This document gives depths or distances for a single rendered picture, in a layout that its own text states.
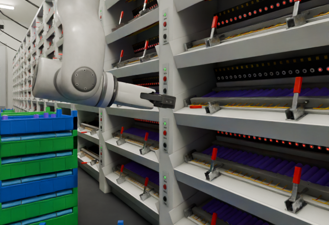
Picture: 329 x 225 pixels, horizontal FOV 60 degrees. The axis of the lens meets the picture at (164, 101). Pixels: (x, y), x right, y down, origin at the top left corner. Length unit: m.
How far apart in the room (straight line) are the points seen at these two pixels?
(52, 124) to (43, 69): 0.62
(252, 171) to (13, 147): 0.83
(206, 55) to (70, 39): 0.43
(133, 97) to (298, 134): 0.36
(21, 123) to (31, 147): 0.10
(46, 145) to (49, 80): 0.63
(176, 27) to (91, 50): 0.51
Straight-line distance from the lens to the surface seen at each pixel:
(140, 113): 1.21
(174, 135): 0.99
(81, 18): 0.60
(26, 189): 1.23
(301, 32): 0.65
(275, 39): 0.68
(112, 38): 1.55
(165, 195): 1.07
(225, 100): 0.86
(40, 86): 0.61
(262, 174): 0.79
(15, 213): 1.24
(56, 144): 1.22
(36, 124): 1.19
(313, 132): 0.63
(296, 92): 0.66
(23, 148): 1.19
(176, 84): 0.98
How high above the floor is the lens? 0.54
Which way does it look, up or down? 1 degrees down
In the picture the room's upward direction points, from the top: straight up
